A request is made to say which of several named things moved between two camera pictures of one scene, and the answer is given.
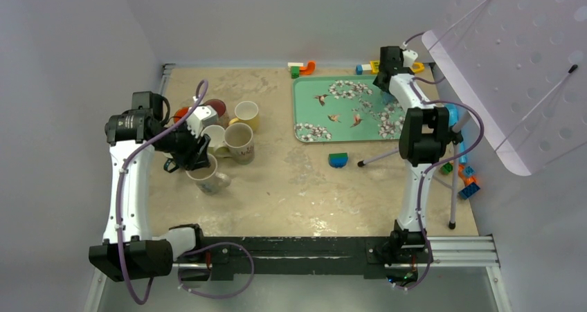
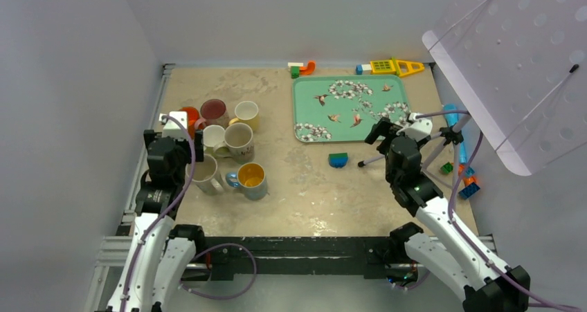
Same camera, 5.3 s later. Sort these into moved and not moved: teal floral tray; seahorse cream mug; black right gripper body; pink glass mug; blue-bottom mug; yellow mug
Moved: blue-bottom mug; black right gripper body
Not moved: yellow mug; pink glass mug; seahorse cream mug; teal floral tray
